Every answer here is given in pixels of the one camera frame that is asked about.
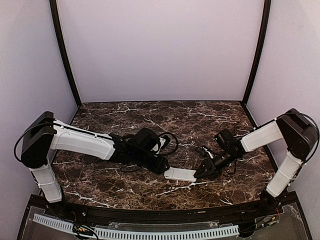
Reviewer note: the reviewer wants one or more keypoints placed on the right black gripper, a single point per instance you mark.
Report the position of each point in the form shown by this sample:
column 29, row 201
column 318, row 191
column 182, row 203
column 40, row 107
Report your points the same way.
column 211, row 165

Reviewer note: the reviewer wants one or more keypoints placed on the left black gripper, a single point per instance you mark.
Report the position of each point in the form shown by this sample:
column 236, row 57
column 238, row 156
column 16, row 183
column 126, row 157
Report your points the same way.
column 163, row 165

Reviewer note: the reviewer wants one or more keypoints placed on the white remote control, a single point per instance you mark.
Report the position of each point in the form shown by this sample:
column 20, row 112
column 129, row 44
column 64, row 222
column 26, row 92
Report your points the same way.
column 179, row 174

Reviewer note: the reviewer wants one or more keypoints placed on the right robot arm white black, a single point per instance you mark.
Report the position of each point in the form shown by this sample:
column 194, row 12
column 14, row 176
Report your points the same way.
column 299, row 134

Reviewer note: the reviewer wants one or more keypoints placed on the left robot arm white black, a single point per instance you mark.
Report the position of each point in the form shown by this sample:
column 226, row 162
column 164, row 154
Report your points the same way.
column 47, row 133

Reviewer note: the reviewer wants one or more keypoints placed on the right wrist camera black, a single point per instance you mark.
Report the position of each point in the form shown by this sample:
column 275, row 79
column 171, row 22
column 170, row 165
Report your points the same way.
column 204, row 152

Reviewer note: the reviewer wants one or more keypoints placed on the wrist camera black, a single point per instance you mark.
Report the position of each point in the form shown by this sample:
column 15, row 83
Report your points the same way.
column 204, row 152
column 150, row 141

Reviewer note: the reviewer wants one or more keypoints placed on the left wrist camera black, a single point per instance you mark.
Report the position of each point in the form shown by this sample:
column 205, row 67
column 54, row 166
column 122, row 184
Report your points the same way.
column 150, row 141

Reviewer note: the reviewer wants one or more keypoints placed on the black curved front rail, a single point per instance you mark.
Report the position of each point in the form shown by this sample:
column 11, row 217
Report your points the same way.
column 243, row 214

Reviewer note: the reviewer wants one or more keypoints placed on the right white cable duct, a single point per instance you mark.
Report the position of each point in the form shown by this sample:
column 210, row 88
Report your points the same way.
column 206, row 234

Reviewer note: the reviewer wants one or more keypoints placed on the white cable duct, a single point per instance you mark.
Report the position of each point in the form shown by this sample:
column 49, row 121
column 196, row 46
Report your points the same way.
column 206, row 234
column 54, row 223

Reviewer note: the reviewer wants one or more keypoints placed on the left white cable duct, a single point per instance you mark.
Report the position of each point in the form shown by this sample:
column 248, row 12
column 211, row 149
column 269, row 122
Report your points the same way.
column 54, row 223

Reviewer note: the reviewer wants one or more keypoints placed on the right black frame post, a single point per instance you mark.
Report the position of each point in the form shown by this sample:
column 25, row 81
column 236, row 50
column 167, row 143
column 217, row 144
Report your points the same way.
column 258, row 51

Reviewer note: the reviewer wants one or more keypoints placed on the black frame post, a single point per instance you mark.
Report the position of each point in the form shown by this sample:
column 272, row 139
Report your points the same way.
column 63, row 52
column 258, row 51

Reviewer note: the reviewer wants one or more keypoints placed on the left black frame post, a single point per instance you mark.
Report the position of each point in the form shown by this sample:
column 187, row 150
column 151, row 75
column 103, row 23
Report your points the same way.
column 63, row 52

